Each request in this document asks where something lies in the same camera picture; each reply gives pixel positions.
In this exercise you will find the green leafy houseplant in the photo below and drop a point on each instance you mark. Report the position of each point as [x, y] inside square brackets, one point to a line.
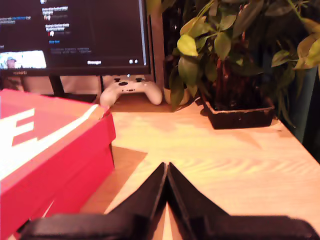
[225, 42]

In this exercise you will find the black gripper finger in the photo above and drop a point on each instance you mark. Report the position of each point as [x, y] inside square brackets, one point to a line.
[185, 200]
[147, 200]

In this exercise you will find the small white plant pot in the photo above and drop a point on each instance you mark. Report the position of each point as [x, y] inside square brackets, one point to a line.
[186, 96]

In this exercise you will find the red shoebox base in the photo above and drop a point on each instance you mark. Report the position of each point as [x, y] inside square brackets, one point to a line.
[62, 195]

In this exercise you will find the white game controller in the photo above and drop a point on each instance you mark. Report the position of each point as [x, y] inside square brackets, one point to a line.
[130, 91]

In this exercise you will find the black computer monitor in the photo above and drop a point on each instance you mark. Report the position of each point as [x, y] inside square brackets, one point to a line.
[87, 30]

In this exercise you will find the red shoebox lid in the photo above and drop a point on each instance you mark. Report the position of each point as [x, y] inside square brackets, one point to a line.
[57, 140]

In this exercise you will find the black square plant pot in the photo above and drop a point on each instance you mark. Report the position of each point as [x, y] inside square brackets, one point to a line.
[240, 117]

